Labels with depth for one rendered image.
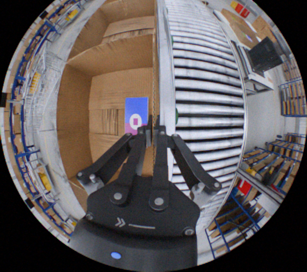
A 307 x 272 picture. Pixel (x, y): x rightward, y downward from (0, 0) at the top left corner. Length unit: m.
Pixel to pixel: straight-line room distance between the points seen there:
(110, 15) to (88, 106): 0.52
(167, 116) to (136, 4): 0.59
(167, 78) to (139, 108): 0.14
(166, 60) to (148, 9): 0.36
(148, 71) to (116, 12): 0.45
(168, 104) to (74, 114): 0.33
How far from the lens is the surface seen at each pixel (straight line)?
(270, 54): 0.93
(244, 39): 1.10
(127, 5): 0.63
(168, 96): 0.33
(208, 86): 0.56
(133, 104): 0.32
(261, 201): 0.76
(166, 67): 0.37
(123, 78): 0.37
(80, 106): 0.41
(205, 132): 0.53
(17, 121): 4.29
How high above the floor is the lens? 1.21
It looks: 86 degrees down
